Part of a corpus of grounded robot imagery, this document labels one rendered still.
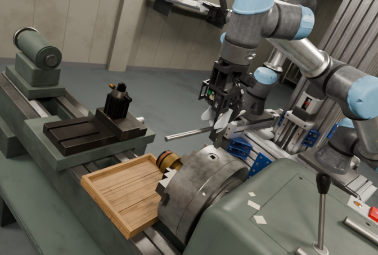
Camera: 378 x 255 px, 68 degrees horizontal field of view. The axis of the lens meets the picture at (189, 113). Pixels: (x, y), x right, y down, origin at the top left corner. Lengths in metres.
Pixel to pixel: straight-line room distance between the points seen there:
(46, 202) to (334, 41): 1.59
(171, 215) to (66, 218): 0.73
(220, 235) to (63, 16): 3.82
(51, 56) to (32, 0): 2.50
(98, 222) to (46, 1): 3.32
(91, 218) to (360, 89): 1.03
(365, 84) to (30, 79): 1.49
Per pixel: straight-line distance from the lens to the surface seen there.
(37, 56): 1.63
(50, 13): 4.18
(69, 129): 1.28
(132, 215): 1.09
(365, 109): 0.94
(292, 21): 0.66
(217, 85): 0.65
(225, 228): 0.68
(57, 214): 1.51
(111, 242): 1.16
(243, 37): 0.60
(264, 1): 0.59
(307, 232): 0.78
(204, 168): 0.84
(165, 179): 0.92
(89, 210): 1.22
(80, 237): 1.44
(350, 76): 0.96
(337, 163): 1.38
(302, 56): 0.90
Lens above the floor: 1.68
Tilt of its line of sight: 24 degrees down
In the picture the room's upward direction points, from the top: 21 degrees clockwise
